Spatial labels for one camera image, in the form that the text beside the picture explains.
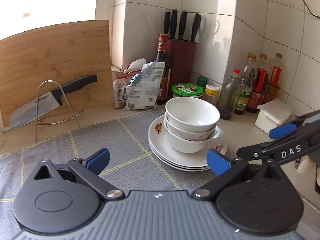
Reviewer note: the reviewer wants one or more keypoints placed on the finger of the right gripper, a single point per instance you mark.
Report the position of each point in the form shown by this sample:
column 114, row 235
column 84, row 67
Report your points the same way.
column 281, row 131

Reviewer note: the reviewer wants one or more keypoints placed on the amber oil bottle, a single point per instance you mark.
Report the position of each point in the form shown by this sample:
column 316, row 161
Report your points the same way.
column 273, row 85

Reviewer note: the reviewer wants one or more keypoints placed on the yellow white cap spice jar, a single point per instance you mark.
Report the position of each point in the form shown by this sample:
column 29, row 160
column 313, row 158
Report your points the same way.
column 211, row 94

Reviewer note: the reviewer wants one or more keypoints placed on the green lid sauce jar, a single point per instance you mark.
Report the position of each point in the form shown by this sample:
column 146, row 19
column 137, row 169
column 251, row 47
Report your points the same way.
column 187, row 89

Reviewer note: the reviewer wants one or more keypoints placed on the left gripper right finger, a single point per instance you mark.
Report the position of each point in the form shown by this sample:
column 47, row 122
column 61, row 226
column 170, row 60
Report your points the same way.
column 228, row 172

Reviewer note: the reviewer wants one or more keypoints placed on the grey checked dish mat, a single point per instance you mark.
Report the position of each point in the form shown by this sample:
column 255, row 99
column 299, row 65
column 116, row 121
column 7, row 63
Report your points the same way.
column 121, row 154

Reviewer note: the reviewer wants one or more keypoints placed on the right gloved hand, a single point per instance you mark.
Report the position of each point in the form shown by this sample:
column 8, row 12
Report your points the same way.
column 307, row 164

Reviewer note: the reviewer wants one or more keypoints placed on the white floral bowl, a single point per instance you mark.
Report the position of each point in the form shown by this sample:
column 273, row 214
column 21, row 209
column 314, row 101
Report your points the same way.
column 187, row 146
column 191, row 136
column 192, row 114

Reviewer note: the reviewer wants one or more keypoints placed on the white plastic seasoning box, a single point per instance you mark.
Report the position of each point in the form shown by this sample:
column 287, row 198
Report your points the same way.
column 272, row 115

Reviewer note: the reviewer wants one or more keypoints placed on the red label sauce bottle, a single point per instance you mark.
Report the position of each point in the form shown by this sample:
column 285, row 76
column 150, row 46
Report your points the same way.
column 259, row 85

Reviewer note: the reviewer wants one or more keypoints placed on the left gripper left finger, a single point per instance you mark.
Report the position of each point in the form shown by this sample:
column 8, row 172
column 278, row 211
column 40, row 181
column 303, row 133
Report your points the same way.
column 87, row 173

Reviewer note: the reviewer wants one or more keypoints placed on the white clipped food bag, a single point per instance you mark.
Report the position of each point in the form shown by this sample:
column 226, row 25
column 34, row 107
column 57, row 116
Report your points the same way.
column 143, row 89

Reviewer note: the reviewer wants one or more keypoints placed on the dark red knife block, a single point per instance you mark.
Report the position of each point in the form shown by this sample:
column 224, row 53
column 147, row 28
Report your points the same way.
column 181, row 56

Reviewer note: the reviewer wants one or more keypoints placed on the bamboo cutting board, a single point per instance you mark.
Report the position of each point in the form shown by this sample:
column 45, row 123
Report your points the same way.
column 61, row 52

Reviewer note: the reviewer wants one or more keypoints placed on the dark soy sauce bottle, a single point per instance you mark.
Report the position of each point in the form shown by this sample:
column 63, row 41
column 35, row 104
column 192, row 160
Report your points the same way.
column 162, row 58

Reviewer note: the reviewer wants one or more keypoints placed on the red clipped food bag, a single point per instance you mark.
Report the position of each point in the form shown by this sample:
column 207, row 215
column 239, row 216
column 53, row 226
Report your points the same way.
column 120, row 79

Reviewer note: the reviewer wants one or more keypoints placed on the green cap jar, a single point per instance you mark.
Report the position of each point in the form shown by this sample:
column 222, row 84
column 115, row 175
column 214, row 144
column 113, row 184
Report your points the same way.
column 202, row 81

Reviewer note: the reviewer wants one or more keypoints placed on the black handled kitchen knife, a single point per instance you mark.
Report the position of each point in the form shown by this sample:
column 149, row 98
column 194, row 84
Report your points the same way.
column 26, row 113

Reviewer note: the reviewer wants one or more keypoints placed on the white fruit plate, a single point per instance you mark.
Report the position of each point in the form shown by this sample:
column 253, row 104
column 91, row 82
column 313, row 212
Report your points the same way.
column 194, row 160
column 181, row 168
column 158, row 137

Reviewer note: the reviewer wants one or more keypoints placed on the olive glass bottle red cap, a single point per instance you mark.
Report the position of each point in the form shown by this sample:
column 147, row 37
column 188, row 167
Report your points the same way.
column 229, row 95

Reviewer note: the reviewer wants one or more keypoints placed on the metal wire board stand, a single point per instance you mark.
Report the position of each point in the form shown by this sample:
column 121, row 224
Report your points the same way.
column 48, row 105

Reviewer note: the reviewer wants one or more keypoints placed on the clear vinegar bottle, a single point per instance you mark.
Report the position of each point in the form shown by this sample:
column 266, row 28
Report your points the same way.
column 246, row 83

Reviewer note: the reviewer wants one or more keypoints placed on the black knife handle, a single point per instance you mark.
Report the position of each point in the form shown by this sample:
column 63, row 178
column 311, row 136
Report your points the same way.
column 166, row 23
column 173, row 23
column 182, row 24
column 195, row 27

